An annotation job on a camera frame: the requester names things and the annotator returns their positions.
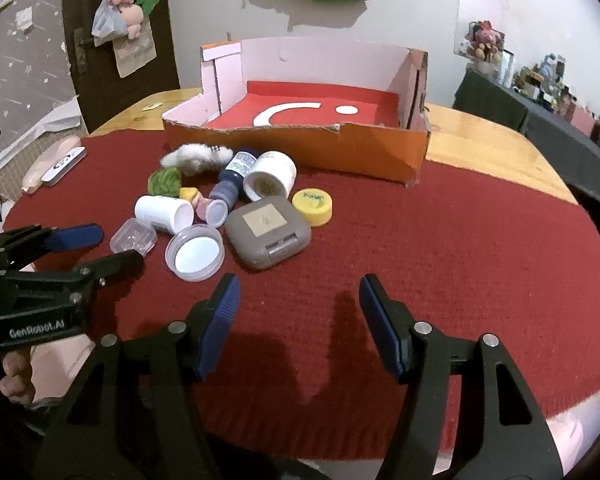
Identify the dark blue bottle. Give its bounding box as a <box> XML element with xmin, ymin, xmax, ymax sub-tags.
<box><xmin>209</xmin><ymin>149</ymin><xmax>258</xmax><ymax>211</ymax></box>

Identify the small clear plastic box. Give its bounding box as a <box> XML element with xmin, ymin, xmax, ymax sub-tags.
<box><xmin>110</xmin><ymin>217</ymin><xmax>158</xmax><ymax>256</ymax></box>

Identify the metal door handle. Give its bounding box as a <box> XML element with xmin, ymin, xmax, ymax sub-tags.
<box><xmin>73</xmin><ymin>29</ymin><xmax>91</xmax><ymax>73</ymax></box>

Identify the person's left hand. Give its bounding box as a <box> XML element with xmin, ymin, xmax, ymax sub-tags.
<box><xmin>0</xmin><ymin>349</ymin><xmax>36</xmax><ymax>406</ymax></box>

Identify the yellow round lid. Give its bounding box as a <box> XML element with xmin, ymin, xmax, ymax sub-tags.
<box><xmin>292</xmin><ymin>187</ymin><xmax>334</xmax><ymax>228</ymax></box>

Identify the dark side table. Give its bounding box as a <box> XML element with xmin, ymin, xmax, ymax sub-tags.
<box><xmin>452</xmin><ymin>67</ymin><xmax>600</xmax><ymax>221</ymax></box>

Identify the pink handset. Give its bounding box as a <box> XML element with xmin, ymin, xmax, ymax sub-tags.
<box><xmin>21</xmin><ymin>135</ymin><xmax>82</xmax><ymax>194</ymax></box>

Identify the pale pink plush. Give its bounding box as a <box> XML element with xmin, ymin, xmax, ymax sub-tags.
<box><xmin>122</xmin><ymin>4</ymin><xmax>146</xmax><ymax>40</ymax></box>

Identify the clear plastic bag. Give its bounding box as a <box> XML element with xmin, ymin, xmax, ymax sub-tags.
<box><xmin>91</xmin><ymin>0</ymin><xmax>131</xmax><ymax>48</ymax></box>

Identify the row of assorted bottles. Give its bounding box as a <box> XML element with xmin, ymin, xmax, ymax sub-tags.
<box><xmin>495</xmin><ymin>50</ymin><xmax>600</xmax><ymax>151</ymax></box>

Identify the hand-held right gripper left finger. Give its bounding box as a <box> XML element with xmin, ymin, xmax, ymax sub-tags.
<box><xmin>32</xmin><ymin>274</ymin><xmax>242</xmax><ymax>480</ymax></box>

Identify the white paper sheet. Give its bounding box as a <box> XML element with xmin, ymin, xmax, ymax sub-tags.
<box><xmin>0</xmin><ymin>97</ymin><xmax>83</xmax><ymax>171</ymax></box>

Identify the red tablecloth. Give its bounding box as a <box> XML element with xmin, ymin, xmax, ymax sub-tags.
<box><xmin>2</xmin><ymin>127</ymin><xmax>600</xmax><ymax>461</ymax></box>

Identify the small yellow-haired doll figure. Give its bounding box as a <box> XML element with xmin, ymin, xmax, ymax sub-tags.
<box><xmin>179</xmin><ymin>186</ymin><xmax>229</xmax><ymax>228</ymax></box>

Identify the white remote control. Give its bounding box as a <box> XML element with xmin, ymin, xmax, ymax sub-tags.
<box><xmin>40</xmin><ymin>146</ymin><xmax>87</xmax><ymax>187</ymax></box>

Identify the white cream jar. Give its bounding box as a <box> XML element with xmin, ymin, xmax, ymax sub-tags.
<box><xmin>242</xmin><ymin>150</ymin><xmax>298</xmax><ymax>202</ymax></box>

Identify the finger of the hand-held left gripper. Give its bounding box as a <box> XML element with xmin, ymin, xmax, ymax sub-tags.
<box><xmin>5</xmin><ymin>250</ymin><xmax>145</xmax><ymax>307</ymax></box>
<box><xmin>1</xmin><ymin>223</ymin><xmax>104</xmax><ymax>272</ymax></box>

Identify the orange cardboard box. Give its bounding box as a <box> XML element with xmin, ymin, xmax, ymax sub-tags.
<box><xmin>161</xmin><ymin>36</ymin><xmax>432</xmax><ymax>188</ymax></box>

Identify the grey eyeshadow case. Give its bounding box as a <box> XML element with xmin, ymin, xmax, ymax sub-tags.
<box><xmin>224</xmin><ymin>196</ymin><xmax>312</xmax><ymax>271</ymax></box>

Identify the dark brown door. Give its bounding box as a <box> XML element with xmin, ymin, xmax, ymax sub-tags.
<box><xmin>61</xmin><ymin>0</ymin><xmax>181</xmax><ymax>136</ymax></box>

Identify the white plush toy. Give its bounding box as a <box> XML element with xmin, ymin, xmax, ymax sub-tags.
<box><xmin>161</xmin><ymin>143</ymin><xmax>236</xmax><ymax>177</ymax></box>

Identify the clear round lid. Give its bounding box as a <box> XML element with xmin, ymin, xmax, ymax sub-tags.
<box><xmin>165</xmin><ymin>225</ymin><xmax>226</xmax><ymax>282</ymax></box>

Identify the brown paper bag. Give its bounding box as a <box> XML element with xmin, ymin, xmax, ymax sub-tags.
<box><xmin>111</xmin><ymin>35</ymin><xmax>157</xmax><ymax>78</ymax></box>

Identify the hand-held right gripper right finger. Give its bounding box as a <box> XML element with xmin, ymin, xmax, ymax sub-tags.
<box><xmin>358</xmin><ymin>273</ymin><xmax>566</xmax><ymax>480</ymax></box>

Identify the green fuzzy toy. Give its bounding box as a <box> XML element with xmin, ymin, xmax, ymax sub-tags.
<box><xmin>147</xmin><ymin>166</ymin><xmax>183</xmax><ymax>197</ymax></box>

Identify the white pill bottle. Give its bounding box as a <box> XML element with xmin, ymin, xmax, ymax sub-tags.
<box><xmin>134</xmin><ymin>194</ymin><xmax>195</xmax><ymax>235</ymax></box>

